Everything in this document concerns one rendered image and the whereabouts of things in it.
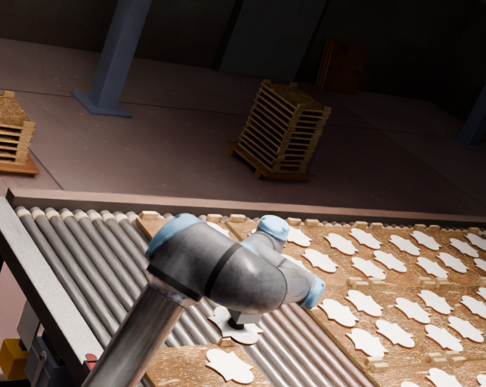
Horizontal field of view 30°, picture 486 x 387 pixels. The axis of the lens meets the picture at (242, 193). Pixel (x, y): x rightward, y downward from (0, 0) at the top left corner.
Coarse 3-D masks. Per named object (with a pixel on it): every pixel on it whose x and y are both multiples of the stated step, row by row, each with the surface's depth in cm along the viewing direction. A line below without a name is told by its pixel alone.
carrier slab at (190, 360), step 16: (160, 352) 240; (176, 352) 243; (192, 352) 245; (240, 352) 254; (160, 368) 234; (176, 368) 236; (192, 368) 239; (256, 368) 250; (160, 384) 228; (176, 384) 230; (192, 384) 233; (208, 384) 235; (224, 384) 238; (256, 384) 243
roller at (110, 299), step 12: (48, 216) 289; (60, 216) 290; (60, 228) 284; (72, 240) 279; (72, 252) 275; (84, 264) 270; (96, 276) 266; (96, 288) 263; (108, 288) 262; (108, 300) 258; (120, 312) 254; (120, 324) 251
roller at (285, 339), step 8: (264, 320) 281; (272, 320) 280; (272, 328) 278; (280, 328) 277; (280, 336) 275; (288, 336) 275; (288, 344) 272; (296, 344) 272; (296, 352) 269; (304, 352) 270; (304, 360) 267; (312, 368) 264; (312, 376) 263; (320, 376) 262; (320, 384) 260; (328, 384) 259
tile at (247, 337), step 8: (216, 312) 229; (224, 312) 230; (208, 320) 226; (216, 320) 226; (224, 320) 227; (224, 328) 224; (232, 328) 225; (248, 328) 228; (256, 328) 229; (224, 336) 221; (232, 336) 222; (240, 336) 223; (248, 336) 224; (256, 336) 226; (240, 344) 222; (248, 344) 222
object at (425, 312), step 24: (384, 288) 326; (408, 288) 334; (432, 288) 340; (408, 312) 314; (432, 312) 323; (456, 312) 330; (432, 336) 303; (456, 336) 312; (480, 336) 317; (480, 360) 305
